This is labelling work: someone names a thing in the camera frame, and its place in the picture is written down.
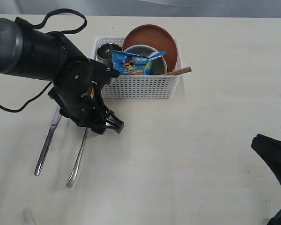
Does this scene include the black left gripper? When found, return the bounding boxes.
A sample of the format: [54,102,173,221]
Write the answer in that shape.
[48,59,124,134]

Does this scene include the stainless steel knife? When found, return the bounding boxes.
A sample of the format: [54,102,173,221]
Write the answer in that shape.
[34,107,61,176]

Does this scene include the stainless steel fork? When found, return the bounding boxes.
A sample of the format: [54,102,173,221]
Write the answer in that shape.
[67,128,89,188]

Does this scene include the stainless steel cup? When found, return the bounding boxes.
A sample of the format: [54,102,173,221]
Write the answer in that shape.
[96,43,123,68]

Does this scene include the brown round plate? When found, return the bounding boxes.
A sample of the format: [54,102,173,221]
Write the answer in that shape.
[122,24,178,72]

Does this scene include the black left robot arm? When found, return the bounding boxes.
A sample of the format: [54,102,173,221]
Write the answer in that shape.
[0,18,124,134]

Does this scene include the blue snack bag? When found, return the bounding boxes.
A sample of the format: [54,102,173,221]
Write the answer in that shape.
[112,50,165,75]

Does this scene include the white perforated plastic basket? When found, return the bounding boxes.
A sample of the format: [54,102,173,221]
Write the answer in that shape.
[92,36,183,99]

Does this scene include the brown wooden chopsticks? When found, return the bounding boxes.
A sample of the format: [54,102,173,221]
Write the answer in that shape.
[162,67,192,76]

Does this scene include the black cable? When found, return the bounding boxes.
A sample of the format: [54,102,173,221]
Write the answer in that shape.
[0,8,88,112]

